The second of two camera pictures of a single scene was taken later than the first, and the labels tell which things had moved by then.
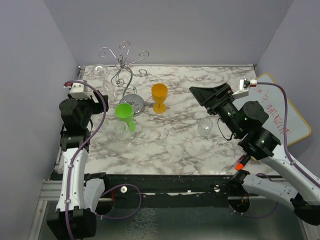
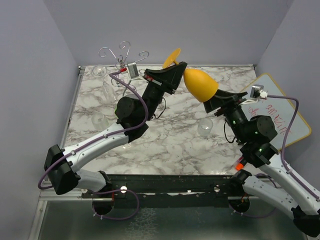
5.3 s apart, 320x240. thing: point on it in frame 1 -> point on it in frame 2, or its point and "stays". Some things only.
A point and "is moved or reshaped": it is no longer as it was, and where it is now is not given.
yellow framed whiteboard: x=288 y=124 stays
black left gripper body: x=98 y=106 -> x=155 y=90
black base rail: x=164 y=191 stays
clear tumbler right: x=204 y=127 stays
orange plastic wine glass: x=159 y=92 is moved or reshaped
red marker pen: x=238 y=165 stays
